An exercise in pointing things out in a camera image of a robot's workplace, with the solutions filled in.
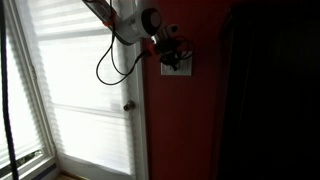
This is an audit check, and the blue tape strip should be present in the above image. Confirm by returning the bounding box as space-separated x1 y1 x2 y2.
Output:
31 162 58 180

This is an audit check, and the black cable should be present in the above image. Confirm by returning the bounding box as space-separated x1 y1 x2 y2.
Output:
95 31 149 86
109 0 134 77

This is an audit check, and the silver door knob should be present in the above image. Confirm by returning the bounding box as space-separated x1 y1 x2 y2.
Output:
122 99 136 112

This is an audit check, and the white pleated door shade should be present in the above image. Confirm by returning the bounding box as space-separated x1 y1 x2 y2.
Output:
19 0 136 176

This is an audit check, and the side window with blinds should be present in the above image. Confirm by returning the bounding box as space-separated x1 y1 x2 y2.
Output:
0 0 57 180

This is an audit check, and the white door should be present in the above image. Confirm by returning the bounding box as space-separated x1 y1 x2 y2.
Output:
13 0 150 180

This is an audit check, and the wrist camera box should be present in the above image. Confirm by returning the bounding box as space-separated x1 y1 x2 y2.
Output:
165 23 181 36

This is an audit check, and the dark wooden door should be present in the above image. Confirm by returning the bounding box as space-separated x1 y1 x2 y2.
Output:
213 0 320 180

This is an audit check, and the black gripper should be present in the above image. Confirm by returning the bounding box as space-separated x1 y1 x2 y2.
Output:
154 33 184 72

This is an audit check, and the thick dark cable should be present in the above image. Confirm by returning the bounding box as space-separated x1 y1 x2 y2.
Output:
0 0 20 180

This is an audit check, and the white light switch plate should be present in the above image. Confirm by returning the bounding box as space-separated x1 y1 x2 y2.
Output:
160 54 193 77

